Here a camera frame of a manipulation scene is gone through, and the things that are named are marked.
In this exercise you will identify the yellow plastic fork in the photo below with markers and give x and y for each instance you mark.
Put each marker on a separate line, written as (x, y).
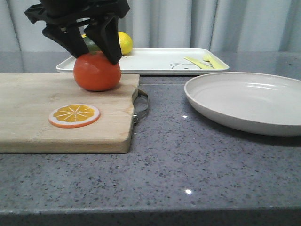
(215, 64)

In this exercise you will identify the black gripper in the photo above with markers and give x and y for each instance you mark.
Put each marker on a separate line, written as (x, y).
(64, 17)

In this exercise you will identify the metal cutting board handle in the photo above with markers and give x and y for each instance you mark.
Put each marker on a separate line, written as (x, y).
(141, 106)

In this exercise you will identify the wooden cutting board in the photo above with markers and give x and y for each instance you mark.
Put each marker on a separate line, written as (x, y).
(27, 100)

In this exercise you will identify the green lime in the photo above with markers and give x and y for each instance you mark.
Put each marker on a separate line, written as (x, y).
(92, 47)

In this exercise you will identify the white bear tray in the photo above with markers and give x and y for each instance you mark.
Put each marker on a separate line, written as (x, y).
(166, 61)

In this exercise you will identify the yellow plastic knife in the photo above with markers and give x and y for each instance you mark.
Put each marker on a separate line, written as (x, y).
(198, 63)

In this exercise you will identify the yellow lemon right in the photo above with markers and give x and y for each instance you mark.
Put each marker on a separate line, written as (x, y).
(126, 43)

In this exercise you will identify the orange tangerine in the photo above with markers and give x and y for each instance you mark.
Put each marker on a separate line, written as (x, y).
(94, 72)

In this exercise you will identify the beige round plate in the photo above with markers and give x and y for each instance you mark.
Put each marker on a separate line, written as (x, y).
(252, 102)

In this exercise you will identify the grey curtain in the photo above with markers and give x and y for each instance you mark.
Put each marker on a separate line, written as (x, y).
(216, 25)

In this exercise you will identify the orange slice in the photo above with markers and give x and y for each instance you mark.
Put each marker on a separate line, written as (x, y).
(74, 116)

